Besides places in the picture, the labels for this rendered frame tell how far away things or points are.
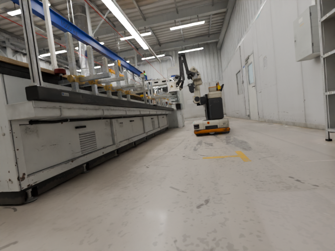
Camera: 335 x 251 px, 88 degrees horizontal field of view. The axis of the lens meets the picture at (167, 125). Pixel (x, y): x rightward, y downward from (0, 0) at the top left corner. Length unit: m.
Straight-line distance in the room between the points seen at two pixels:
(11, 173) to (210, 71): 12.01
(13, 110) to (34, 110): 0.14
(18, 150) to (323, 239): 1.51
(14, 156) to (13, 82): 0.45
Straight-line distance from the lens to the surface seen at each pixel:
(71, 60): 1.54
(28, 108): 1.26
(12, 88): 1.43
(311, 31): 3.16
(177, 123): 6.16
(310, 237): 0.83
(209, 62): 12.77
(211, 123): 3.37
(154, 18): 9.28
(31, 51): 1.30
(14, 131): 1.39
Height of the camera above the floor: 0.45
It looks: 3 degrees down
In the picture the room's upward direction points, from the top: 6 degrees counter-clockwise
